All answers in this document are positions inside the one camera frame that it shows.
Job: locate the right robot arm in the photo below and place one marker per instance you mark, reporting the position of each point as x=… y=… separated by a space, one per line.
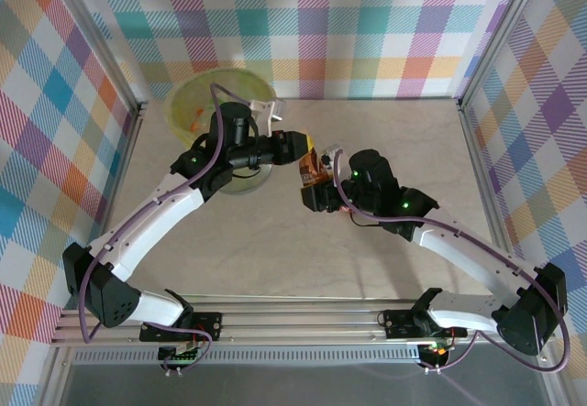
x=463 y=250

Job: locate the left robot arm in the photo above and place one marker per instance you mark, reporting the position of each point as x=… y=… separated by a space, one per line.
x=151 y=222

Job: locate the mesh waste bin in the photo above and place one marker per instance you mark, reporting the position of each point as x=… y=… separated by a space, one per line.
x=247 y=185

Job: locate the yellow bin liner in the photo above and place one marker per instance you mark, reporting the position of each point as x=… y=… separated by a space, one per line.
x=183 y=99

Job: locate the green controller board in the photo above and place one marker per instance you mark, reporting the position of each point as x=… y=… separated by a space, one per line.
x=435 y=350
x=181 y=358

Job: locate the aluminium back rail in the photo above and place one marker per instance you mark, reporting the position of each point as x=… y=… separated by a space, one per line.
x=367 y=99

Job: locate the aluminium side rail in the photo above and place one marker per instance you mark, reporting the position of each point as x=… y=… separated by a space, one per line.
x=120 y=172
x=476 y=149

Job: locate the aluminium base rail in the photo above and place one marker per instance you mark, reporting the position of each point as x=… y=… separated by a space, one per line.
x=298 y=321

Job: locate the aluminium frame post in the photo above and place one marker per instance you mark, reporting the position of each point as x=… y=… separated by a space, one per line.
x=500 y=35
x=98 y=39

